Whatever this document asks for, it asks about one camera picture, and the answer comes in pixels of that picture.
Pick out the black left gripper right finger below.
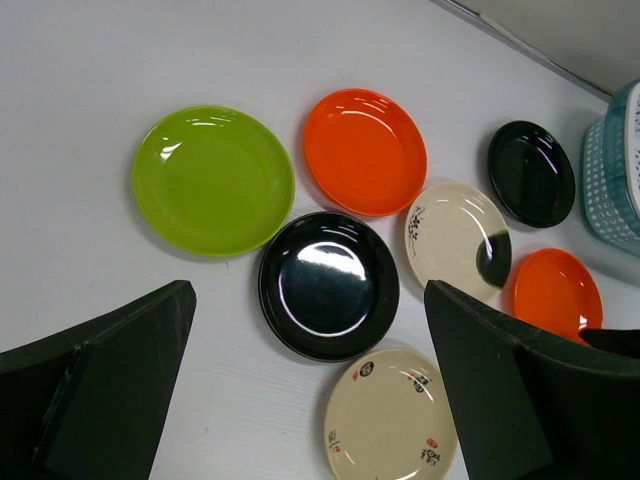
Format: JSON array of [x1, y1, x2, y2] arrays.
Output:
[[424, 280, 639, 479]]

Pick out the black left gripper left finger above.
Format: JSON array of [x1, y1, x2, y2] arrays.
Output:
[[1, 280, 197, 479]]

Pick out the small orange plate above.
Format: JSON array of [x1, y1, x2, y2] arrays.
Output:
[[511, 248, 604, 344]]

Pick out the cream plate with red marks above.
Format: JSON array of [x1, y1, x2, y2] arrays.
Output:
[[324, 348, 458, 479]]

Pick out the cream plate with black patch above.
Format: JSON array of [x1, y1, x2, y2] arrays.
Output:
[[404, 181, 512, 302]]

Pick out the large black plate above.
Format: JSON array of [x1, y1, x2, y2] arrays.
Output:
[[257, 211, 400, 363]]

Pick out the small black plate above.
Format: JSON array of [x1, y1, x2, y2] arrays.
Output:
[[487, 120, 576, 229]]

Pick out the green plate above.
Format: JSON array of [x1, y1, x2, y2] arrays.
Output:
[[131, 105, 296, 257]]

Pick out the large orange plate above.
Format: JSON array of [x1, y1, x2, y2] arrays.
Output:
[[303, 88, 428, 217]]

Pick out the white and teal plastic bin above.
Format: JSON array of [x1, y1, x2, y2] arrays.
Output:
[[580, 80, 639, 257]]

